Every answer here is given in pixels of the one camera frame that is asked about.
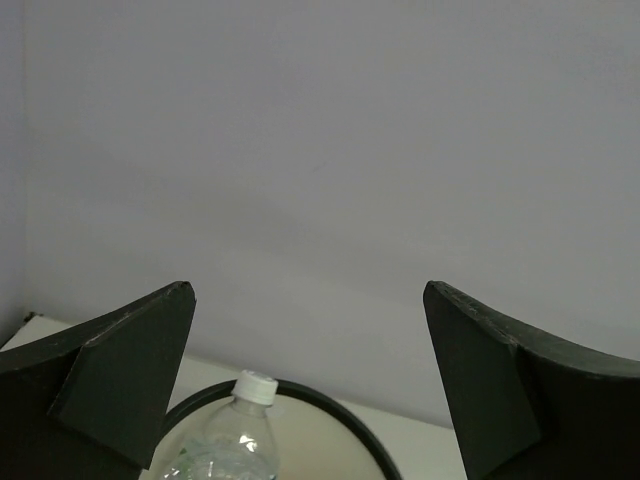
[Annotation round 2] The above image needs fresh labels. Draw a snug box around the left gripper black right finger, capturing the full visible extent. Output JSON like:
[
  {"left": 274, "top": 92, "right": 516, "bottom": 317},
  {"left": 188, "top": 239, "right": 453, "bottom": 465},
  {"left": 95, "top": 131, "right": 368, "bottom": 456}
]
[{"left": 423, "top": 281, "right": 639, "bottom": 479}]

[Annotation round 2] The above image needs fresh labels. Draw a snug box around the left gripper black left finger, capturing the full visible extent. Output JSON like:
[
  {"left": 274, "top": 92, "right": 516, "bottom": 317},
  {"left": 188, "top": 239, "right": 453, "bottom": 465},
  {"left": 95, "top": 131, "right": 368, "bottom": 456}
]
[{"left": 1, "top": 281, "right": 196, "bottom": 479}]

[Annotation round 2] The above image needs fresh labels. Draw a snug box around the clear bottle green white label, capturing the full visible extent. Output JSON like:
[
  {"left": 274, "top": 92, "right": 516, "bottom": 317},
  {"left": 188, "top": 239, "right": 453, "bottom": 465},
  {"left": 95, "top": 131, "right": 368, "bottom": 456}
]
[{"left": 160, "top": 370, "right": 280, "bottom": 480}]

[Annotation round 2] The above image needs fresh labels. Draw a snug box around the white bin with black rim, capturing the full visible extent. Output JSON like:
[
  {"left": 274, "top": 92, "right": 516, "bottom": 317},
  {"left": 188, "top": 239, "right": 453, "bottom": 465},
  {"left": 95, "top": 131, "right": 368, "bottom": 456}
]
[{"left": 140, "top": 380, "right": 402, "bottom": 480}]

